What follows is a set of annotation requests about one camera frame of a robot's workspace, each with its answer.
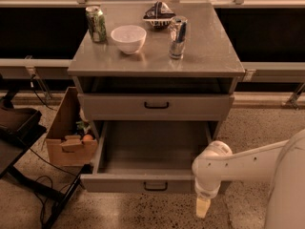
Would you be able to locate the silver blue energy can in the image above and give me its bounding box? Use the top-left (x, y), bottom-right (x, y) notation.
top-left (169, 16), bottom-right (188, 59)

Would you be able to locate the white bowl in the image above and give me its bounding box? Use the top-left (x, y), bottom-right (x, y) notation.
top-left (111, 25), bottom-right (147, 54)

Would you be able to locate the grey drawer cabinet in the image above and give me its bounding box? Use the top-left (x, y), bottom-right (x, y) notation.
top-left (68, 1), bottom-right (244, 135)

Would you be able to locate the grey metal railing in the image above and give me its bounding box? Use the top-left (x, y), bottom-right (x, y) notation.
top-left (0, 0), bottom-right (305, 108)

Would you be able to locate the dark chip bag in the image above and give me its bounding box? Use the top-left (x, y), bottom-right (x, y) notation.
top-left (143, 1), bottom-right (175, 29)

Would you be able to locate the black floor cable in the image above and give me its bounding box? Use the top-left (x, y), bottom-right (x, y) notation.
top-left (29, 148), bottom-right (87, 226)

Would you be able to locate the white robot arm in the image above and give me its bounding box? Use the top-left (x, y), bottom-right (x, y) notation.
top-left (192, 130), bottom-right (305, 229)

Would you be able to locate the grey drawer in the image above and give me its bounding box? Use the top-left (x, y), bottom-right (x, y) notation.
top-left (78, 94), bottom-right (234, 121)
top-left (81, 121), bottom-right (213, 194)

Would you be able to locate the green soda can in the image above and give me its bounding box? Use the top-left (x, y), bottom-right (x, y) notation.
top-left (86, 6), bottom-right (107, 43)

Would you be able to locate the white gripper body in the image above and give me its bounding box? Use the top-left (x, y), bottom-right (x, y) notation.
top-left (194, 178), bottom-right (220, 199)

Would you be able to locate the grey top drawer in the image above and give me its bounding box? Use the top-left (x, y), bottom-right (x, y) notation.
top-left (78, 94), bottom-right (234, 121)

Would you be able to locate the orange fruit in box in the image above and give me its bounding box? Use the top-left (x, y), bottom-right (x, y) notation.
top-left (82, 135), bottom-right (93, 141)

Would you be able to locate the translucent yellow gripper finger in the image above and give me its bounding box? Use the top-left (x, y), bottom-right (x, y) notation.
top-left (196, 198), bottom-right (211, 219)

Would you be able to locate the cardboard box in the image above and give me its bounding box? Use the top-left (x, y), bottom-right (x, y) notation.
top-left (46, 87), bottom-right (97, 166)

